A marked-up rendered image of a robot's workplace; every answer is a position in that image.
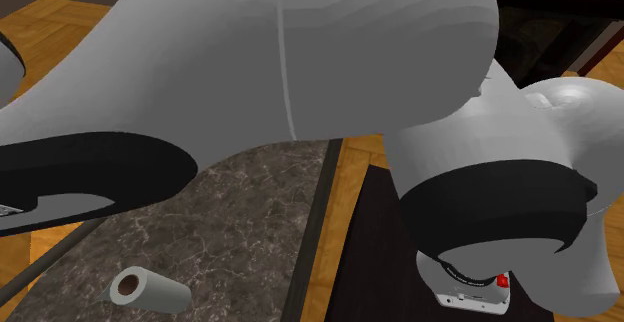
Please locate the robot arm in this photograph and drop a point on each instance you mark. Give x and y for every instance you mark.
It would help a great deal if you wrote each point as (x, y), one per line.
(292, 53)

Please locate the white paper towel roll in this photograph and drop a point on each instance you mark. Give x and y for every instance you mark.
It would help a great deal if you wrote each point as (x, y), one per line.
(155, 290)

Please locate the dark wooden furniture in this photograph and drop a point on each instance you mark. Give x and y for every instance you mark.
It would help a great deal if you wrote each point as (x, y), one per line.
(541, 33)

